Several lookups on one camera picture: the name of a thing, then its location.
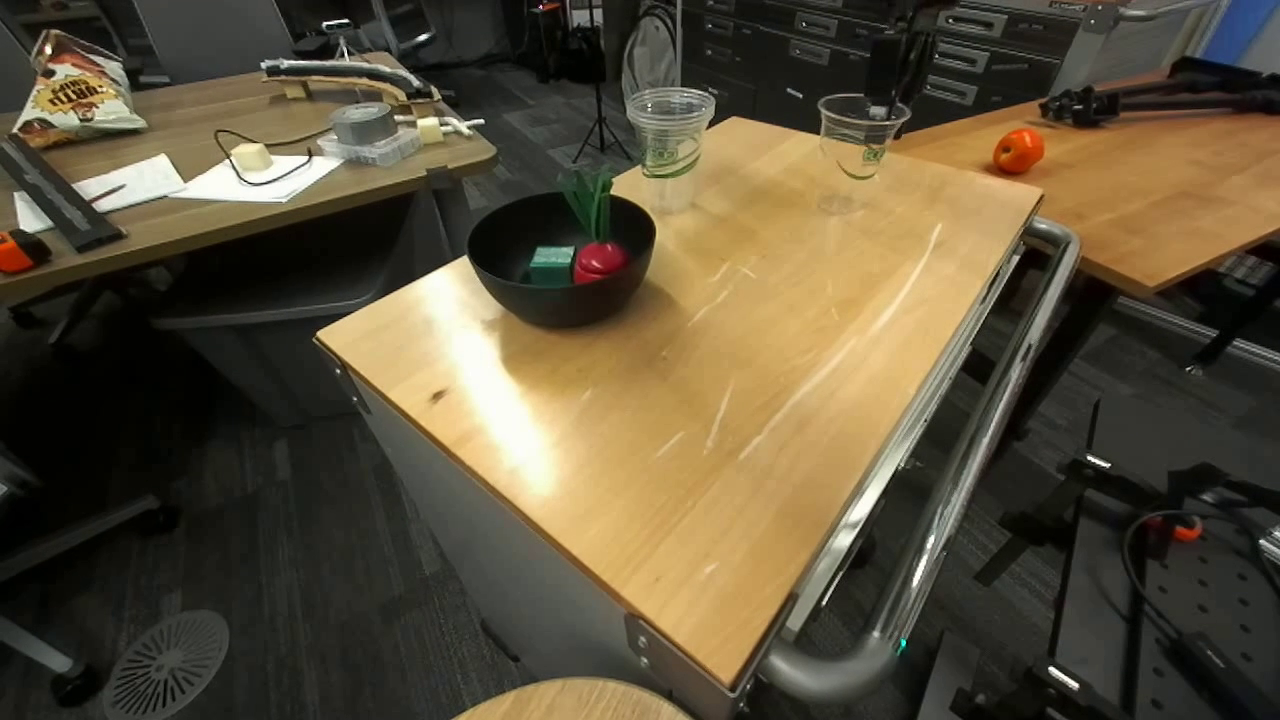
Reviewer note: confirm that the red radish toy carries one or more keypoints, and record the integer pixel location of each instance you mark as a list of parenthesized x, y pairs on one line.
[(599, 254)]

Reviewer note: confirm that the green block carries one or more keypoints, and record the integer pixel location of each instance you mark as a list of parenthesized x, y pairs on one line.
[(550, 264)]

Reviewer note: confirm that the clear cup with green logo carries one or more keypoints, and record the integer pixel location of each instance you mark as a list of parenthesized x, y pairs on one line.
[(669, 131)]

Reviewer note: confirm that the clear plastic cup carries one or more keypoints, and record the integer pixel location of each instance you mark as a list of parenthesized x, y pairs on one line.
[(858, 131)]

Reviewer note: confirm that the orange fruit toy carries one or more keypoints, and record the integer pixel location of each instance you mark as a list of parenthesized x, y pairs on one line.
[(1019, 155)]

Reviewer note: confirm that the black bowl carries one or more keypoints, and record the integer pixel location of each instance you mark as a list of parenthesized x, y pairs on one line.
[(507, 237)]

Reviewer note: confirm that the round wooden stool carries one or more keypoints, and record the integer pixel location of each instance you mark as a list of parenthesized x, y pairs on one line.
[(579, 698)]

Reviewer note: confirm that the grey tape roll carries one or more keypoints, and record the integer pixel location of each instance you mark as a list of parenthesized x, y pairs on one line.
[(357, 127)]

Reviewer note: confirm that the wooden office desk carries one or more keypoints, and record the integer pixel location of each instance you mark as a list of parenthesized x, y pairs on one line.
[(288, 97)]

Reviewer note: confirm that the white paper sheet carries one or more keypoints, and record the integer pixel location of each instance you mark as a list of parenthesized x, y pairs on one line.
[(111, 191)]

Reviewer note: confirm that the chip bag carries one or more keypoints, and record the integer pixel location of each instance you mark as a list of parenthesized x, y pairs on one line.
[(77, 95)]

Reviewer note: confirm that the black camera tripod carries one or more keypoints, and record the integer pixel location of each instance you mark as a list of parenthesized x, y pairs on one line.
[(600, 138)]

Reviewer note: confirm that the metal cart handle rail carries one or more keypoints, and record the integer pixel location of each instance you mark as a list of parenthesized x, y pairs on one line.
[(922, 482)]

